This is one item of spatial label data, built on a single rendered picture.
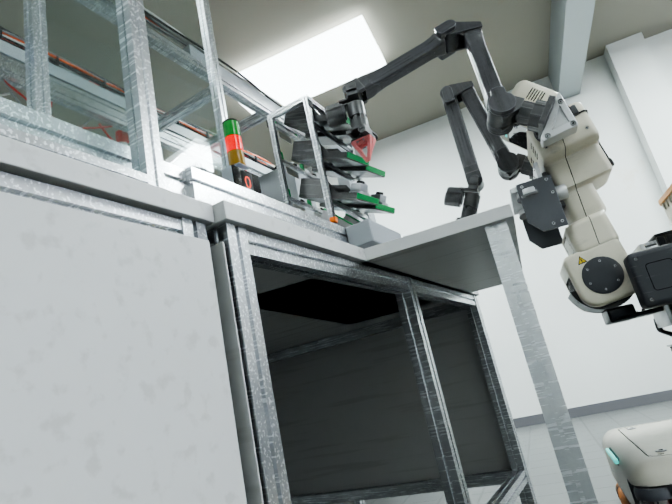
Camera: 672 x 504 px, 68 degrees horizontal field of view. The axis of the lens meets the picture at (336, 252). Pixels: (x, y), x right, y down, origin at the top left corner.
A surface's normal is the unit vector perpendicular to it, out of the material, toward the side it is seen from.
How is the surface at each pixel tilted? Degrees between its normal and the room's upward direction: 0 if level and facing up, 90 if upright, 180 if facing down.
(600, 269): 90
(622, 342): 90
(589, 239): 90
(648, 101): 90
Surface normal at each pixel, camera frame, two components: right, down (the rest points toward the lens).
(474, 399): -0.49, -0.15
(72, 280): 0.85, -0.31
